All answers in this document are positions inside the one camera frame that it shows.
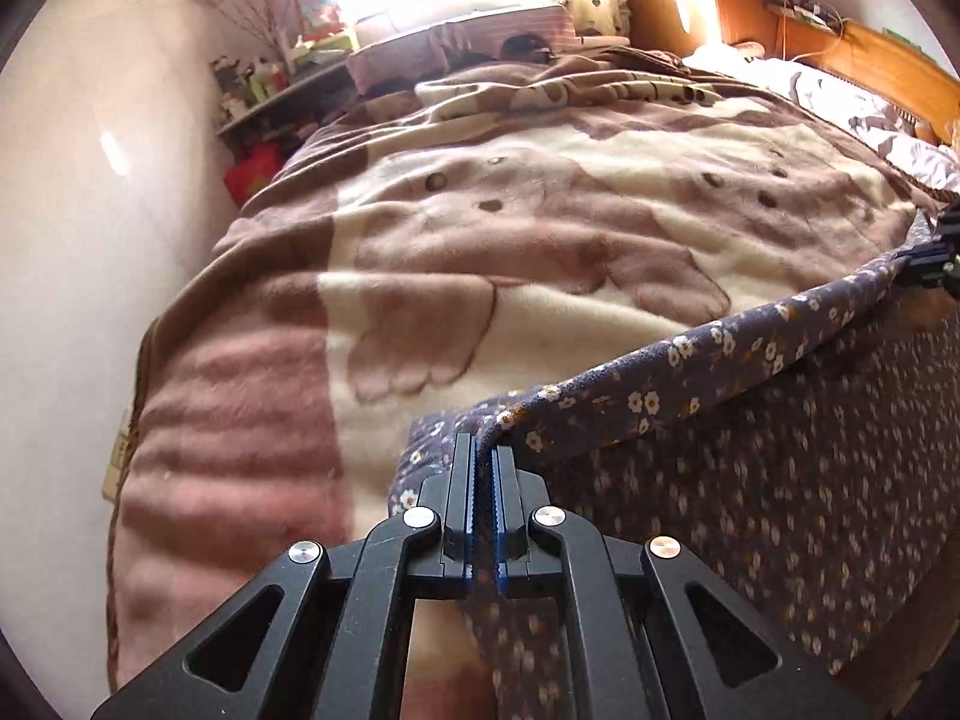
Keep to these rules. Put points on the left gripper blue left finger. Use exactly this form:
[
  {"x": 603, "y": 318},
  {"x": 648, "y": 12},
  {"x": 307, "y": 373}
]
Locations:
[{"x": 458, "y": 513}]

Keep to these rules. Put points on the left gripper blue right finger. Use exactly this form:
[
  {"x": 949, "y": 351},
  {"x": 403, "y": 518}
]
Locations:
[{"x": 522, "y": 560}]

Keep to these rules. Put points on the navy floral pants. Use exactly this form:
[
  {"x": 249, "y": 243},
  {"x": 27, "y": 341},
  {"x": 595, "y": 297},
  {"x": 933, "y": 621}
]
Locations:
[{"x": 806, "y": 450}]

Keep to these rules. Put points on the white patterned bed sheet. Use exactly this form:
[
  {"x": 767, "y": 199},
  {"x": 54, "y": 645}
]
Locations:
[{"x": 882, "y": 125}]

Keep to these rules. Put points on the brown cream plush blanket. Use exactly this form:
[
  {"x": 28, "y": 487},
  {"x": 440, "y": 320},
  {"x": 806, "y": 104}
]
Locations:
[{"x": 485, "y": 233}]

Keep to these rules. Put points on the wooden headboard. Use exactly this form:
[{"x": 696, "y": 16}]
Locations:
[{"x": 861, "y": 55}]

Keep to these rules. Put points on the red bag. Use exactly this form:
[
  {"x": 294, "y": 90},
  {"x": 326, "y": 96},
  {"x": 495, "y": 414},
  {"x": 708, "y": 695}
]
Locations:
[{"x": 254, "y": 172}]

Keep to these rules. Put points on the striped pink pillow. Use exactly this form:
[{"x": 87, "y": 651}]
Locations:
[{"x": 437, "y": 49}]

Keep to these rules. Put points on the cluttered wall shelf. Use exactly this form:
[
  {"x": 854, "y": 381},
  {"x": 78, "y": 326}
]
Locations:
[{"x": 315, "y": 74}]

